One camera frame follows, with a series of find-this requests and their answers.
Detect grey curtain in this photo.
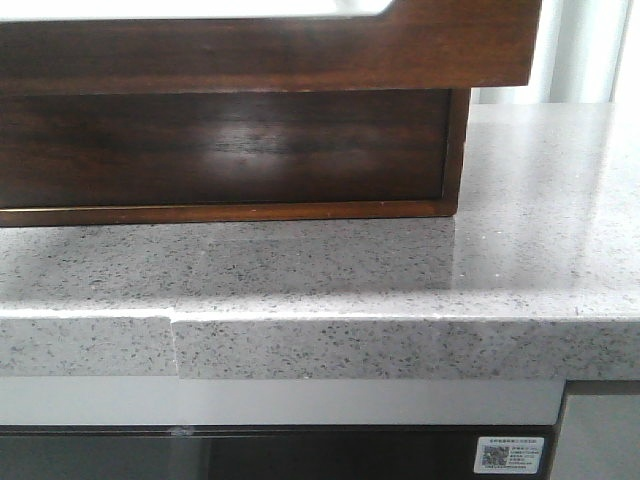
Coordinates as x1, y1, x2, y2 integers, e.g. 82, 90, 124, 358
471, 1, 639, 104

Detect white QR code sticker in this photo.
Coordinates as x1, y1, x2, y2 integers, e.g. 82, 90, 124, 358
473, 436, 546, 475

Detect grey cabinet door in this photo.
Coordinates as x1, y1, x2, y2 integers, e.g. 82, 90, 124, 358
550, 381, 639, 479

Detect dark wooden drawer cabinet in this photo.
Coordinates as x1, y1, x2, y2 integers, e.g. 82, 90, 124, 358
0, 85, 474, 229

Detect wooden drawer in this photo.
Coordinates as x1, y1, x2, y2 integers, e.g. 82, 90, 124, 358
1, 1, 541, 96
0, 87, 454, 209

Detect black glass built-in appliance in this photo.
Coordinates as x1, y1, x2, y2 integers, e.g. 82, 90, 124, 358
1, 425, 556, 479

